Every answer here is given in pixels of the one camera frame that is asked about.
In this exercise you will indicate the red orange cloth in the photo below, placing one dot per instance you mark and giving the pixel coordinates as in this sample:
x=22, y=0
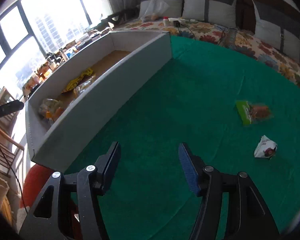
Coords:
x=33, y=184

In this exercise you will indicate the grey pillow centre left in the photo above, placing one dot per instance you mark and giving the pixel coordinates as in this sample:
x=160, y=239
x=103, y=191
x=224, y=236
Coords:
x=220, y=12

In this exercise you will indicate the white power strip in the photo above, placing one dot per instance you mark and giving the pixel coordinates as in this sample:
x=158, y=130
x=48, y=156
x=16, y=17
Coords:
x=182, y=20

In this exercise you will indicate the green clear sausage packet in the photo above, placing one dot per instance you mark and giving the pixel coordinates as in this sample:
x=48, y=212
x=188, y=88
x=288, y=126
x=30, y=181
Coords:
x=252, y=113

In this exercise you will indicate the small white red-cap bottle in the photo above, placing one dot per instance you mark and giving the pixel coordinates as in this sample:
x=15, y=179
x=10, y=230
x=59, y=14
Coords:
x=166, y=21

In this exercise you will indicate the white red triangular snack bag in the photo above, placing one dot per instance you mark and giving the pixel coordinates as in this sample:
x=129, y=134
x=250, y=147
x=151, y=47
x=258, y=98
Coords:
x=266, y=148

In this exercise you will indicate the white cardboard box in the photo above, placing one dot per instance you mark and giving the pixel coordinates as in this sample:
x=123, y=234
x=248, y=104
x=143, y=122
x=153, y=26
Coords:
x=133, y=57

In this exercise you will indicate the green tablecloth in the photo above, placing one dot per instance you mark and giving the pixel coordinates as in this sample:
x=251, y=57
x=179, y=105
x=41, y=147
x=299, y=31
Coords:
x=192, y=99

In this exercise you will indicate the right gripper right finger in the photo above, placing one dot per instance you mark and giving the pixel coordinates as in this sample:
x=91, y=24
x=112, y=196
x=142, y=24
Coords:
x=248, y=216

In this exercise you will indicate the grey pillow centre right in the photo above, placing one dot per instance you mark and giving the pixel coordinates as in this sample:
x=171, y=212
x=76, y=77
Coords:
x=278, y=30

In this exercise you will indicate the gold bag of brown pastries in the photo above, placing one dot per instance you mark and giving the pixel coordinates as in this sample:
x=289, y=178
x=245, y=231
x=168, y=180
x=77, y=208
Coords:
x=51, y=110

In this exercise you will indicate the yellow red snack packet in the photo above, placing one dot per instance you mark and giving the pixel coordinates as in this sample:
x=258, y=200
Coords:
x=74, y=83

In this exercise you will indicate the floral bed sheet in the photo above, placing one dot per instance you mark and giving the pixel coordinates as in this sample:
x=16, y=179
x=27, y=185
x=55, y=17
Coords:
x=234, y=39

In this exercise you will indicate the peanut snack bag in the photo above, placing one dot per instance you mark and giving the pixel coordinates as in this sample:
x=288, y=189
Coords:
x=84, y=86

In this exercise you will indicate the dark wooden side table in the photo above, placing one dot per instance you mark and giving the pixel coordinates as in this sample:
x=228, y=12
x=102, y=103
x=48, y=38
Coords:
x=55, y=60

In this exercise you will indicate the wooden chair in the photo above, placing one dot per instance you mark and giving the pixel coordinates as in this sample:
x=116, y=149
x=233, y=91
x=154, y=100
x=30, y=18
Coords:
x=9, y=148

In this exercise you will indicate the white plastic bag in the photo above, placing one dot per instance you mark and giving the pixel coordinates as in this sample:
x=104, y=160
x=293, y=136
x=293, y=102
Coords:
x=155, y=9

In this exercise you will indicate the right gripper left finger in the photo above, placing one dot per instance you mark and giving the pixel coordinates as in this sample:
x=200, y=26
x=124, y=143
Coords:
x=67, y=207

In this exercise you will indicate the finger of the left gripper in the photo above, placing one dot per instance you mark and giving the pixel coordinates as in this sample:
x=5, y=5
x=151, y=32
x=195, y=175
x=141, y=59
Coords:
x=10, y=108

